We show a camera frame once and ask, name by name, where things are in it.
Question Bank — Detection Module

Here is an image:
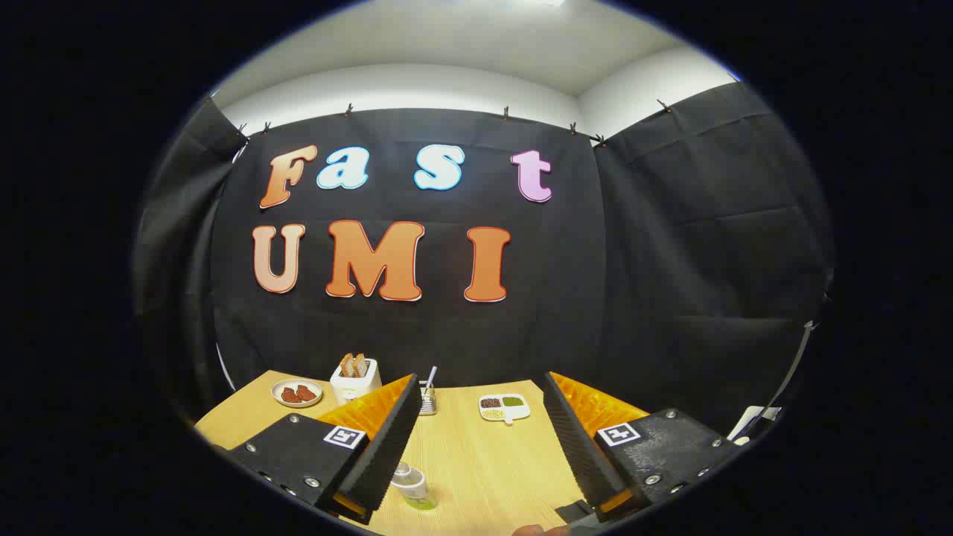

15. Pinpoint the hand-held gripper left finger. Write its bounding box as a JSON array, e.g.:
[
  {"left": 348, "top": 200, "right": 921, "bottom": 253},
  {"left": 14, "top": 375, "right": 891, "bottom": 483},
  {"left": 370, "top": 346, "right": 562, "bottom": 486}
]
[{"left": 223, "top": 372, "right": 424, "bottom": 526}]

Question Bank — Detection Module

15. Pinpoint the wooden table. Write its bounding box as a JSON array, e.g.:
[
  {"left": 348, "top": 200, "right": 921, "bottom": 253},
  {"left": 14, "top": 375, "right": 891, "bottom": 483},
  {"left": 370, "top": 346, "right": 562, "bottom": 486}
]
[{"left": 195, "top": 370, "right": 596, "bottom": 536}]

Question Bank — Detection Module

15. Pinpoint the white round plate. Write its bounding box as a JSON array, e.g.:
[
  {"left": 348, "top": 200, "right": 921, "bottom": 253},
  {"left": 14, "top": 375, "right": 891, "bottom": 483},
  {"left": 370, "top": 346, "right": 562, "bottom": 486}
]
[{"left": 271, "top": 379, "right": 324, "bottom": 408}]

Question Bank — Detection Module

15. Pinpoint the white divided bean dish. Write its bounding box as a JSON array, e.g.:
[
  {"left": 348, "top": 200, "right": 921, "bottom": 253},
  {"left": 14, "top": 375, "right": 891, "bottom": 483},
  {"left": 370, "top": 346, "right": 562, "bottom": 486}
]
[{"left": 478, "top": 394, "right": 532, "bottom": 425}]

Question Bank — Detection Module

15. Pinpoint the white toaster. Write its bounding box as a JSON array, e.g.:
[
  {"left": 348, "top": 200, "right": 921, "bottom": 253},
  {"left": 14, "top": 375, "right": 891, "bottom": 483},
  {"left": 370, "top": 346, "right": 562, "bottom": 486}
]
[{"left": 330, "top": 358, "right": 383, "bottom": 406}]

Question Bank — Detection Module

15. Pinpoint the clear plastic juice bottle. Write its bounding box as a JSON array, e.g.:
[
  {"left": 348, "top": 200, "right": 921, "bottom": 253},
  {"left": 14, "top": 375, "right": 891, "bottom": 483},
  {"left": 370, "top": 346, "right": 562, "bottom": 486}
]
[{"left": 391, "top": 462, "right": 439, "bottom": 511}]

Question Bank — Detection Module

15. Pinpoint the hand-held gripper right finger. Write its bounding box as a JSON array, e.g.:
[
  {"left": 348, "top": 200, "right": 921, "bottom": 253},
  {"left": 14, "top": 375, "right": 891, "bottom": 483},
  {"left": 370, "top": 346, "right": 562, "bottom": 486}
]
[{"left": 540, "top": 371, "right": 738, "bottom": 522}]

